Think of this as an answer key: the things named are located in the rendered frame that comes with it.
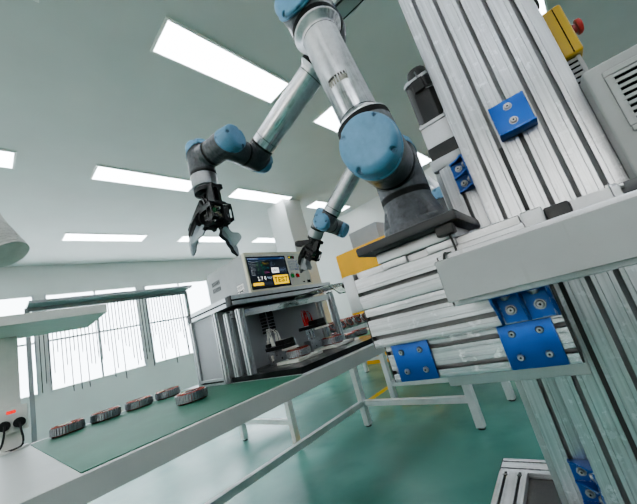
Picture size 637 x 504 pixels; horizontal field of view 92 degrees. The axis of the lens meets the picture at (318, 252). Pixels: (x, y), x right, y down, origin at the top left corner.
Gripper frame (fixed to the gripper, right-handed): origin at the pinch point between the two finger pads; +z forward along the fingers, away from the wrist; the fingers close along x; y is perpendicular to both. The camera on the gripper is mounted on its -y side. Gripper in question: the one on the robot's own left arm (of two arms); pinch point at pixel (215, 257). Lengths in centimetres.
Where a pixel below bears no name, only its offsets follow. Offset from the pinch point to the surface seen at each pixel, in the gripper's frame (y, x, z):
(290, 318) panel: -52, 77, 19
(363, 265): -180, 412, -46
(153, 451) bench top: -8.2, -19.5, 42.0
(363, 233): -174, 437, -104
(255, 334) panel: -54, 52, 22
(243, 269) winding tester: -45, 46, -9
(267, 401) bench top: -5.9, 11.7, 42.8
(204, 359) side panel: -76, 36, 27
